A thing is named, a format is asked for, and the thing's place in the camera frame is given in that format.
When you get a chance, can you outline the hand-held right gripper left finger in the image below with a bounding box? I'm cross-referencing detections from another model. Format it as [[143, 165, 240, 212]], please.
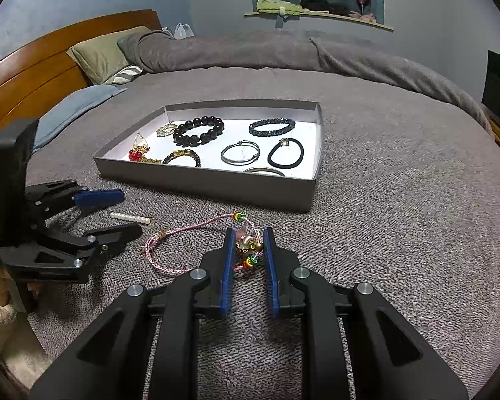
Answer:
[[28, 226, 238, 400]]

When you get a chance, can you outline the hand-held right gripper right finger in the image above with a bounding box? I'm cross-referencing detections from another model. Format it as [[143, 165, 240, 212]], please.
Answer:
[[263, 227, 469, 400]]

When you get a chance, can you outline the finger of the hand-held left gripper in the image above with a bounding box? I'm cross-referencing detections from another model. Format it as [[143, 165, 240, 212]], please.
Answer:
[[25, 180, 126, 218], [46, 223, 143, 266]]

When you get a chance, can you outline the white pearl bar bracelet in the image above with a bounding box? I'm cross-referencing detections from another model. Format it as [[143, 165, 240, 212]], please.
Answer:
[[109, 212, 154, 225]]

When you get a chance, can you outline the pink braided cord bracelet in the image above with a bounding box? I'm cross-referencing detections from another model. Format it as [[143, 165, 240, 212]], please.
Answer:
[[144, 212, 251, 276], [233, 226, 264, 271]]

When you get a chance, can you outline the red pendant gold necklace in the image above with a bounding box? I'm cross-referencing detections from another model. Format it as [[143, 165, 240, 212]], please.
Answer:
[[128, 132, 163, 164]]

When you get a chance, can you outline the grey cardboard tray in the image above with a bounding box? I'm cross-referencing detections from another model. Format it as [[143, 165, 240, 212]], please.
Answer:
[[93, 99, 323, 212]]

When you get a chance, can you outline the brown gold bead bracelet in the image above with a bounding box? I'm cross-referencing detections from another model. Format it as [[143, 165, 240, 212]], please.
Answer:
[[162, 149, 202, 168]]

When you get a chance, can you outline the dark bead bracelet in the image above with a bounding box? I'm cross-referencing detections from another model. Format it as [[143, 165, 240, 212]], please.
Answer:
[[173, 115, 226, 147]]

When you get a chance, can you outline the thin silver bangle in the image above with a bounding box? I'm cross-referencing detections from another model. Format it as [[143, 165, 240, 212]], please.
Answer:
[[221, 141, 260, 165]]

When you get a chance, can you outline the blue bead bracelet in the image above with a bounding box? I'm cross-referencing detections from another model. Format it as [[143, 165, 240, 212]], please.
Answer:
[[249, 117, 296, 137]]

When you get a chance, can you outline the person's left forearm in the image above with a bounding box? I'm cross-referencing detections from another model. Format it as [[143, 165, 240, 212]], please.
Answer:
[[0, 264, 53, 388]]

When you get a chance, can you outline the light blue blanket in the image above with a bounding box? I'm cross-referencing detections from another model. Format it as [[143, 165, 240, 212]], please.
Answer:
[[32, 84, 128, 151]]

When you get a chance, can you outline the wooden headboard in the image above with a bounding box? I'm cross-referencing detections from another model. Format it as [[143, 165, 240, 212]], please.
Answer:
[[0, 9, 163, 142]]

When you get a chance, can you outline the striped pillow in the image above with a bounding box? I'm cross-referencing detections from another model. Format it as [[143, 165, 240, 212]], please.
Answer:
[[110, 64, 144, 85]]

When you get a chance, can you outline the olive pillow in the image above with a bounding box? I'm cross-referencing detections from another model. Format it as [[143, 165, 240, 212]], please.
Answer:
[[67, 26, 153, 85]]

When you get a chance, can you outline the white plastic bag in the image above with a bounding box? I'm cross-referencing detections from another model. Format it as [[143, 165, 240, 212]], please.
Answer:
[[162, 23, 194, 40]]

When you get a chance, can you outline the grey duvet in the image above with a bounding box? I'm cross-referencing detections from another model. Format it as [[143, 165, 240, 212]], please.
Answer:
[[117, 29, 494, 134]]

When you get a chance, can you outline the green cloth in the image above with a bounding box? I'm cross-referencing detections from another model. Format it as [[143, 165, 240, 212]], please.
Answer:
[[256, 0, 304, 14]]

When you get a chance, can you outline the wooden window shelf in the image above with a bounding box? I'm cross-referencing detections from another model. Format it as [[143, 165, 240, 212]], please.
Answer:
[[244, 10, 394, 33]]

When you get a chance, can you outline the black cloth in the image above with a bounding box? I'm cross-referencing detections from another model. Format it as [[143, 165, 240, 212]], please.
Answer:
[[299, 0, 351, 15]]

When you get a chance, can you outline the black hair tie bracelet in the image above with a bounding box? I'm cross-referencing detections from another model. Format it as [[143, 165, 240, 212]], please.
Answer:
[[268, 137, 305, 171]]

